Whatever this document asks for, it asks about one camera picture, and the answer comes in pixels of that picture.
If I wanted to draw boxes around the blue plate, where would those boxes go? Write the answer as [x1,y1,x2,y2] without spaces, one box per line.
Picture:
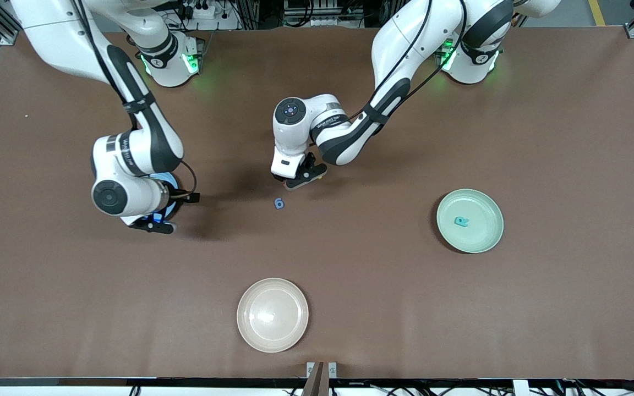
[146,172,181,223]

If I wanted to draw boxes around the beige plate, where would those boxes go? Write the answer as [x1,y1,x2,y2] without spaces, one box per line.
[237,278,310,354]

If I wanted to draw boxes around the white power strip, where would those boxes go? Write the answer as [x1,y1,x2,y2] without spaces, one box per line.
[184,0,220,20]

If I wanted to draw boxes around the mint green plate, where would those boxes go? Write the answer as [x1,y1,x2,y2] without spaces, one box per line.
[436,189,505,254]

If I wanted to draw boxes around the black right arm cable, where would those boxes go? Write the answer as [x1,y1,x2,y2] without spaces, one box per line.
[72,0,199,194]

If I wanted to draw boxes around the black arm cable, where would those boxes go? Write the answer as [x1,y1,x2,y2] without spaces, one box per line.
[72,0,199,194]
[345,0,467,124]

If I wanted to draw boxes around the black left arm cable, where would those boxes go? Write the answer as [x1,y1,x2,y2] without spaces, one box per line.
[345,0,467,124]

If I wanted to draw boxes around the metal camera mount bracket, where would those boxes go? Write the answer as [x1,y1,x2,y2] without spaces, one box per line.
[306,361,338,396]

